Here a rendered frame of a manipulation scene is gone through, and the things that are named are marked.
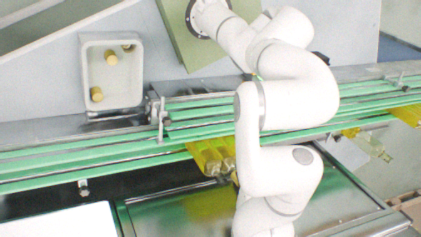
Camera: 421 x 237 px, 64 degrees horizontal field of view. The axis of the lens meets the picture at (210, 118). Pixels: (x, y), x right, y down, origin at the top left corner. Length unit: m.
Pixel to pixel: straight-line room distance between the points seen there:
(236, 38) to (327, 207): 0.74
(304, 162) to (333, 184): 0.86
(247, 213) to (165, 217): 0.42
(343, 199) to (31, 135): 1.08
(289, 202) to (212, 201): 0.55
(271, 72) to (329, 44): 0.95
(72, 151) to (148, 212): 0.29
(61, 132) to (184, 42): 0.46
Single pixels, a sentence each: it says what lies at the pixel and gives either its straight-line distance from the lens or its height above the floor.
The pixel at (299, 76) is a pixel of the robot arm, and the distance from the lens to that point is 0.61.
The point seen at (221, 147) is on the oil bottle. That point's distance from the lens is 1.13.
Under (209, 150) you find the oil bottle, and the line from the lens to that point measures 1.10.
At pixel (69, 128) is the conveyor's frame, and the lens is 1.13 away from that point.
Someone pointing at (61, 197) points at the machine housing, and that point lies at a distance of 1.23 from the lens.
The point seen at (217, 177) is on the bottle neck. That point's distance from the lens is 1.04.
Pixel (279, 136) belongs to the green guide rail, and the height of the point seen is 0.95.
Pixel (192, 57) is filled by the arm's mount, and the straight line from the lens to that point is 1.12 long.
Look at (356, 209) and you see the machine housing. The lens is 1.38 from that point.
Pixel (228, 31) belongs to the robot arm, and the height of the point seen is 1.05.
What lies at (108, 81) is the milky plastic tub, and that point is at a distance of 1.15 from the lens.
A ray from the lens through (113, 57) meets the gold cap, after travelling 1.07.
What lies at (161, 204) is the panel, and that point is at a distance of 1.13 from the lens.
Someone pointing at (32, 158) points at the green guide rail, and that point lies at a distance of 1.07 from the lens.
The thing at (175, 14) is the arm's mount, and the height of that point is 0.84.
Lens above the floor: 1.78
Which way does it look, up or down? 47 degrees down
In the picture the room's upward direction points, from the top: 142 degrees clockwise
